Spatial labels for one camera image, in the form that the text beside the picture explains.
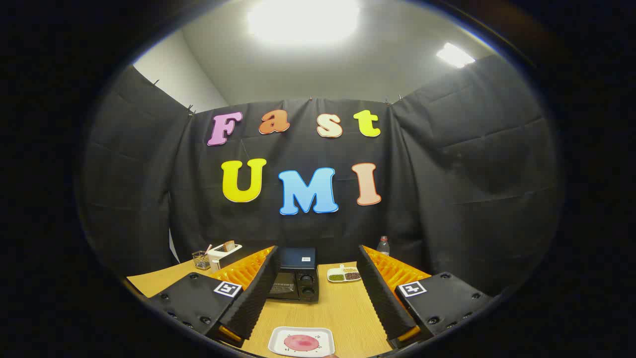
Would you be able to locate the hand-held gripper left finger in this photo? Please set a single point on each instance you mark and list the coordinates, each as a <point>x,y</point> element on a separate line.
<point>256,303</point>

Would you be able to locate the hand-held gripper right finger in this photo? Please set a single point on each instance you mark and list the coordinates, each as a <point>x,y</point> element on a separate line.
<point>382,303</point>

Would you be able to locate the white square food plate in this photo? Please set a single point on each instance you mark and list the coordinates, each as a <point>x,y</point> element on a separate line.
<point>278,348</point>

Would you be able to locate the pink ham slice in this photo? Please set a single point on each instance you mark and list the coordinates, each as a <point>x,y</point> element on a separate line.
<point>302,342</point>

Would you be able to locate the black toaster oven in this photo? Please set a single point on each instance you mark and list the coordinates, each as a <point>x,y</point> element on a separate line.
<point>298,258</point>

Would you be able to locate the white bread toaster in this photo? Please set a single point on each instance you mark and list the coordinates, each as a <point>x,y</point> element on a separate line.
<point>218,258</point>

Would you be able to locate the white divided bean dish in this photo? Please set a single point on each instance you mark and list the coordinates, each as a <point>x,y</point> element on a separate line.
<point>344,275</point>

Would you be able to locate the clear bottle red label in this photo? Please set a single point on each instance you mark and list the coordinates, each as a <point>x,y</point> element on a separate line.
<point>383,247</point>

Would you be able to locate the brown bread slice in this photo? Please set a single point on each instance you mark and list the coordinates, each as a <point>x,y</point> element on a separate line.
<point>229,246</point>

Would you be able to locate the black backdrop cloth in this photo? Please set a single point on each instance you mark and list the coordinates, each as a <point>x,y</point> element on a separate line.
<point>447,199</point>

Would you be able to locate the small ceiling light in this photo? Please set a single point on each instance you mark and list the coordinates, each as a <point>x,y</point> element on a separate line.
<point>454,54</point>

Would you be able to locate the large ceiling light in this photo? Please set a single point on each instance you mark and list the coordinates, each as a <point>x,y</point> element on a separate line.
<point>303,20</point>

